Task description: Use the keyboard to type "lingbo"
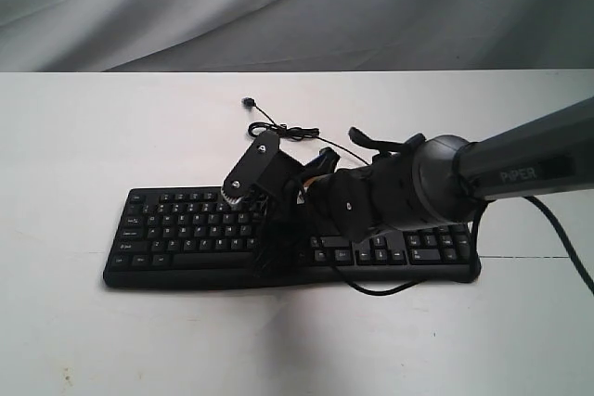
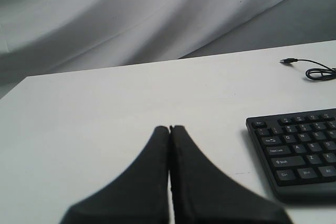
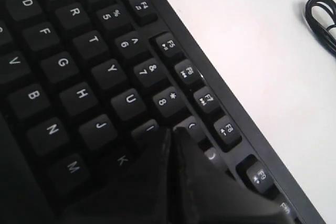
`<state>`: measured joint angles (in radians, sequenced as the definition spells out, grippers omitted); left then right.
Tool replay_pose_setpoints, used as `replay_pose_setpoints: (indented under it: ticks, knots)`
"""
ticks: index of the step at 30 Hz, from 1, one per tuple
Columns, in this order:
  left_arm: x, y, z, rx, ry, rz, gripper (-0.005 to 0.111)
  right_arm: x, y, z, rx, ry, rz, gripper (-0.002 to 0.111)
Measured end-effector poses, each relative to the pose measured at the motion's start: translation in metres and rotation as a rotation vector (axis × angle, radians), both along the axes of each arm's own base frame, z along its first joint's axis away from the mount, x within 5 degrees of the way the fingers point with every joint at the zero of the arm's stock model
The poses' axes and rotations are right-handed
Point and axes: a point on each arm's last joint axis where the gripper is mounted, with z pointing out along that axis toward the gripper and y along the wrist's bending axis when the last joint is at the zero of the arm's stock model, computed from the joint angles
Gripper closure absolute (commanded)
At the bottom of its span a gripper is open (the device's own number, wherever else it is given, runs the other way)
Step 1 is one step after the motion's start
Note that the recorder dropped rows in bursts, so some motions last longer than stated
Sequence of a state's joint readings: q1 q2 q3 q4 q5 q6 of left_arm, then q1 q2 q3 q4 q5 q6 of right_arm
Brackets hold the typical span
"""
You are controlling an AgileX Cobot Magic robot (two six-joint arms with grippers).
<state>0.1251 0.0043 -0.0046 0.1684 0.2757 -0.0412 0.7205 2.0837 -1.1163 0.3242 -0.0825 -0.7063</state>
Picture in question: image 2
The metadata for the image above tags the black Acer keyboard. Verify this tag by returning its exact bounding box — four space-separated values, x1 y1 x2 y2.
246 109 335 204

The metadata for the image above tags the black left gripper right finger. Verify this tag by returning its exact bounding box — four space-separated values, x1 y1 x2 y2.
170 125 291 223

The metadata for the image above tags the grey backdrop cloth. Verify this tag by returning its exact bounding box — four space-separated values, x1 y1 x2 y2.
1 0 335 95

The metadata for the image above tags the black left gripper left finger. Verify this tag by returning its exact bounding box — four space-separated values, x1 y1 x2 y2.
61 126 170 223

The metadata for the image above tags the black keyboard USB cable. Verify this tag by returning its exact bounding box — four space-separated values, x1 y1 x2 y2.
279 57 336 82

